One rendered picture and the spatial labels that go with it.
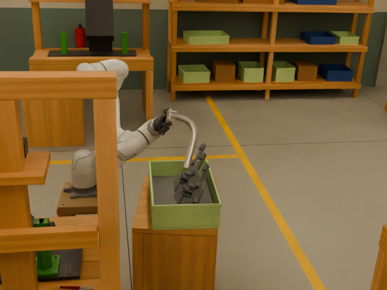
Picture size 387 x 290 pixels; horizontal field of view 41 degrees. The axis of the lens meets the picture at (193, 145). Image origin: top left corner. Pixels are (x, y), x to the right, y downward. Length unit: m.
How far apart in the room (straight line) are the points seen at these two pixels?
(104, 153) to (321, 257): 2.70
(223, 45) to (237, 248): 3.96
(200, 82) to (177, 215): 4.85
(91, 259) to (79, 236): 0.50
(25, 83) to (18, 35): 6.08
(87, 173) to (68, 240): 1.00
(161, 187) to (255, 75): 4.71
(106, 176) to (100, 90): 0.38
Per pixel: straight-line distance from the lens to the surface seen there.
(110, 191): 2.23
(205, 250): 3.25
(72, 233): 2.28
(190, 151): 2.40
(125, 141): 2.65
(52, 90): 2.06
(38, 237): 2.30
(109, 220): 2.30
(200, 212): 3.11
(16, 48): 8.19
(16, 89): 2.08
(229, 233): 4.59
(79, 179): 3.26
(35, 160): 2.31
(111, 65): 3.09
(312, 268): 4.32
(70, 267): 2.70
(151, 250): 3.24
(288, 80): 8.14
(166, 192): 3.42
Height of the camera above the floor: 2.51
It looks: 24 degrees down
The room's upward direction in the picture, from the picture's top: 2 degrees clockwise
